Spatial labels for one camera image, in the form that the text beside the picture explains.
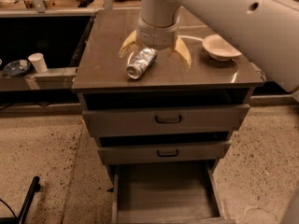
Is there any low grey shelf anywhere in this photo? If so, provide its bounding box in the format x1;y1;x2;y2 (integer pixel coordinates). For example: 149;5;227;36
0;67;78;91

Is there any black bar on floor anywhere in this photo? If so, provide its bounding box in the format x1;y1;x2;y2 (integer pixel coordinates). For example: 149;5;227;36
0;175;41;224

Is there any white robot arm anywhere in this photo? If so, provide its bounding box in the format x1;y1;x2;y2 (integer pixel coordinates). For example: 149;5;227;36
120;0;299;224

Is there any white paper cup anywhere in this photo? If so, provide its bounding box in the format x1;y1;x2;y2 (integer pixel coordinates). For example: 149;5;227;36
28;53;48;73

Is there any grey drawer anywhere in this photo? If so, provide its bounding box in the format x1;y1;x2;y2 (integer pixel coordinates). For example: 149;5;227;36
98;141;231;165
83;105;249;137
111;161;236;224

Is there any grey drawer cabinet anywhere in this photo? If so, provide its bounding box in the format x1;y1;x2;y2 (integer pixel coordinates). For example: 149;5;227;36
71;7;265;224

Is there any bottom grey drawer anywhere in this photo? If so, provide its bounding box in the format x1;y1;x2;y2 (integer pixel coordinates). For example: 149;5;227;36
111;161;236;224

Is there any middle grey drawer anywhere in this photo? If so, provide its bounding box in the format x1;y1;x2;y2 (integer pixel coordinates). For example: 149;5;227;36
98;141;231;165

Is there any top grey drawer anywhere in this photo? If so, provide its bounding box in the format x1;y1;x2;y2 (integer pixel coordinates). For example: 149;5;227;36
83;105;249;137

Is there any white bowl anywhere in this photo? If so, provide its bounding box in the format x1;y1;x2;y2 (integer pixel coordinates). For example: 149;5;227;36
202;35;241;62

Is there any black cable on floor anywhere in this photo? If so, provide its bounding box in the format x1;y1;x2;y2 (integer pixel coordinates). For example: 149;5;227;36
0;198;18;219

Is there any dark plate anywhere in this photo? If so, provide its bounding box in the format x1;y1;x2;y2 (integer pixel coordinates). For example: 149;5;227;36
3;60;31;77

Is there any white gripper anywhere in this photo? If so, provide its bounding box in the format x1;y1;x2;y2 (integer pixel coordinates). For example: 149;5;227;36
119;17;192;68

